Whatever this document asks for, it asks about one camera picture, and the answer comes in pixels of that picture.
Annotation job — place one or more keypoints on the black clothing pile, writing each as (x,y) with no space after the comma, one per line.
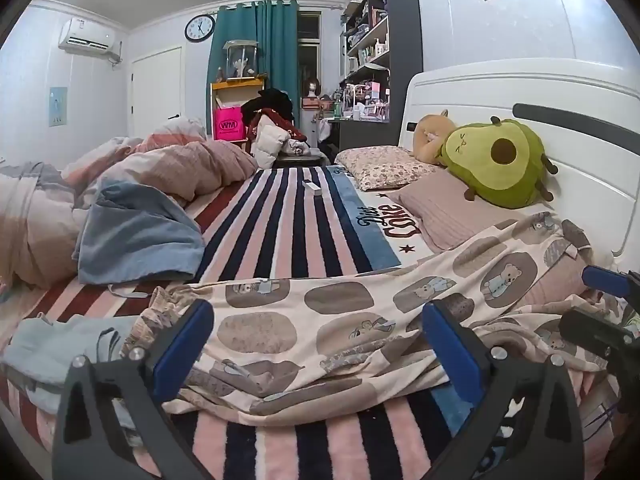
(272,102)

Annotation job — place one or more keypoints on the dark desk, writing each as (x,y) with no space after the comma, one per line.
(360,135)

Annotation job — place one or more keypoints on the pink bag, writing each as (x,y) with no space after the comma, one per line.
(228,124)

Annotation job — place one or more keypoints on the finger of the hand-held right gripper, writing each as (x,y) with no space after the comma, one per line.
(605,280)
(595,330)

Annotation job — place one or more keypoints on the wig head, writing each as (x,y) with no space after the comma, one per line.
(312,87)

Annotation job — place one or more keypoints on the black wall clock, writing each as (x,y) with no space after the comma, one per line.
(200,27)

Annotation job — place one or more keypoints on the pink quilt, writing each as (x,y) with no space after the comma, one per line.
(150,170)

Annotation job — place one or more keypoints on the blue grey cloth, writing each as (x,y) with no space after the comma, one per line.
(135,230)

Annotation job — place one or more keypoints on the glass display case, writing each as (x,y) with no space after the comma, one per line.
(241,60)

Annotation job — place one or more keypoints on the white air conditioner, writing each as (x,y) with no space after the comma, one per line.
(87,35)

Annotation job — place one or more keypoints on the white door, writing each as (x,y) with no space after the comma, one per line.
(156,92)

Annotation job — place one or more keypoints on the cream bear print pants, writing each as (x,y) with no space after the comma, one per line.
(320,330)

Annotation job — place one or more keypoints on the teal curtain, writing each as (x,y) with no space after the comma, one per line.
(270,45)

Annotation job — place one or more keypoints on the striped blanket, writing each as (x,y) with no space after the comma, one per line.
(290,230)

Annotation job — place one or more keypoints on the avocado plush toy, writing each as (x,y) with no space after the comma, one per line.
(500,165)

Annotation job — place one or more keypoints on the floral pillow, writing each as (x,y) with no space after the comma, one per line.
(382,165)

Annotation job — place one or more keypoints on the pink pillow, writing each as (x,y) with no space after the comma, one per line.
(445,210)

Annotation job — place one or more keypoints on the dark shelf unit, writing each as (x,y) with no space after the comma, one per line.
(380,35)

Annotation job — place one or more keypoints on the white bed headboard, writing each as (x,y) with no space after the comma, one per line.
(560,90)

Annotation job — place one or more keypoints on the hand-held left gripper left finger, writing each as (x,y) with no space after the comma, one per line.
(182,345)

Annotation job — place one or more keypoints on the light blue cloth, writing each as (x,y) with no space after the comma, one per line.
(55,355)

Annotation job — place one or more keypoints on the tan plush toy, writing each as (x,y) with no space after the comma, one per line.
(427,137)

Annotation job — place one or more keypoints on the small blue wall poster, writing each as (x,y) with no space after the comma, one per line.
(58,105)

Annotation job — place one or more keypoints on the yellow shelf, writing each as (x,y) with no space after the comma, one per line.
(235,90)

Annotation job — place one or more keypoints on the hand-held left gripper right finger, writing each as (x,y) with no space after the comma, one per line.
(450,355)

